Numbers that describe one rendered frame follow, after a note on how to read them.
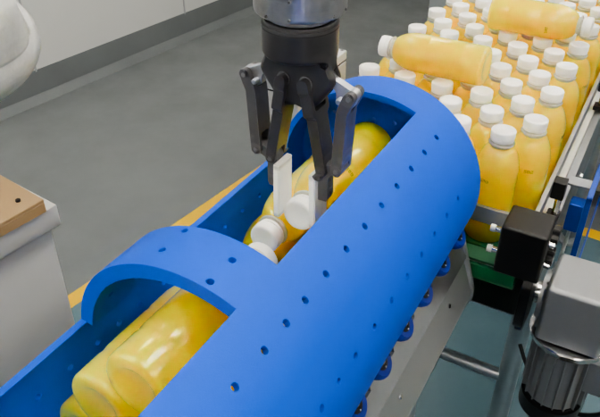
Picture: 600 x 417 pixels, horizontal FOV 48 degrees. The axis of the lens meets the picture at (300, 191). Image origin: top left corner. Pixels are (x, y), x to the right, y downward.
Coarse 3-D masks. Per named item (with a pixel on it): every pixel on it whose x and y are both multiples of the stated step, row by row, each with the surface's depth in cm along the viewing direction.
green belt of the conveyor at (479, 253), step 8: (464, 232) 116; (472, 240) 115; (472, 248) 113; (480, 248) 113; (472, 256) 112; (480, 256) 112; (488, 256) 112; (472, 264) 112; (480, 264) 112; (488, 264) 112; (472, 272) 113; (480, 272) 112; (488, 272) 112; (496, 272) 111; (488, 280) 113; (496, 280) 112; (504, 280) 111; (512, 280) 110; (512, 288) 113
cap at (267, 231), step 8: (256, 224) 81; (264, 224) 81; (272, 224) 81; (256, 232) 81; (264, 232) 81; (272, 232) 80; (280, 232) 81; (256, 240) 82; (264, 240) 81; (272, 240) 81; (280, 240) 81; (272, 248) 81
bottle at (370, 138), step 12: (360, 132) 86; (372, 132) 87; (384, 132) 88; (360, 144) 84; (372, 144) 85; (384, 144) 87; (360, 156) 82; (372, 156) 84; (312, 168) 79; (348, 168) 80; (360, 168) 81; (300, 180) 79; (336, 180) 78; (348, 180) 79; (300, 192) 77; (336, 192) 77
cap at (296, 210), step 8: (296, 200) 75; (304, 200) 75; (288, 208) 76; (296, 208) 76; (304, 208) 75; (288, 216) 77; (296, 216) 76; (304, 216) 76; (296, 224) 77; (304, 224) 76
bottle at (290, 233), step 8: (312, 160) 90; (296, 176) 87; (272, 192) 86; (272, 200) 84; (264, 208) 84; (272, 208) 83; (264, 216) 82; (272, 216) 82; (280, 216) 82; (280, 224) 82; (288, 224) 82; (288, 232) 83; (296, 232) 83; (304, 232) 85; (288, 240) 84
